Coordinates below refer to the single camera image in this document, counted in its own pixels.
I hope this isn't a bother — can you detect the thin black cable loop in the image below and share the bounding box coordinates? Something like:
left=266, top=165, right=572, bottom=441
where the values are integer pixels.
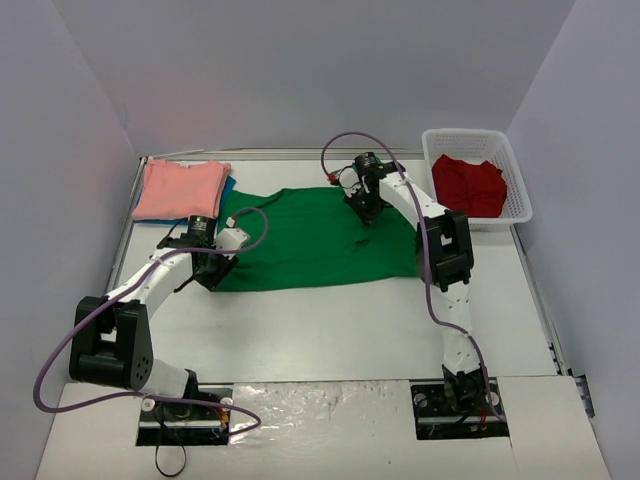
left=154, top=442, right=189, bottom=478

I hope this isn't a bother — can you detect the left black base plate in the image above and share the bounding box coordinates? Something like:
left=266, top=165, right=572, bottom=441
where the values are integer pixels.
left=135, top=398, right=231, bottom=447

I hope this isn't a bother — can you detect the red t shirt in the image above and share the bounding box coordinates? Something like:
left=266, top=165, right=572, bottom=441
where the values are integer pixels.
left=432, top=154, right=508, bottom=218

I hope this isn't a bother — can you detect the pink folded t shirt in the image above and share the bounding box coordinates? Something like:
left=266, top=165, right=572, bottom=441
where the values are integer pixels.
left=132, top=159, right=231, bottom=221

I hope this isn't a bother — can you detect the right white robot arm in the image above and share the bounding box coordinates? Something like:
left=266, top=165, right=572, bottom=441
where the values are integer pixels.
left=343, top=152, right=486, bottom=413

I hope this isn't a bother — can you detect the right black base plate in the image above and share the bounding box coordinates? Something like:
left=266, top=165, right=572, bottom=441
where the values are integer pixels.
left=410, top=380, right=510, bottom=441

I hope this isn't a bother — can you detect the blue folded t shirt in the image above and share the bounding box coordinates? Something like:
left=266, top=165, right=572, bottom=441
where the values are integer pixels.
left=135, top=176, right=237, bottom=225

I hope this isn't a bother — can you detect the white plastic basket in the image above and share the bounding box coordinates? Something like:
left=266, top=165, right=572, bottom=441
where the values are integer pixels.
left=421, top=128, right=533, bottom=231

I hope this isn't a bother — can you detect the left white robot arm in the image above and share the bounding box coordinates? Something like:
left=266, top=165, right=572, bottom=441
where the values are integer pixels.
left=69, top=216, right=250, bottom=418

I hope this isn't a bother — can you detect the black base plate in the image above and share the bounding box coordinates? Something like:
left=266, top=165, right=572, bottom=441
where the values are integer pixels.
left=135, top=398, right=231, bottom=447
left=410, top=380, right=510, bottom=441

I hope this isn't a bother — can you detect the green t shirt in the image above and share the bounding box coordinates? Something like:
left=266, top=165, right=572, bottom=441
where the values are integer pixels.
left=217, top=187, right=417, bottom=293

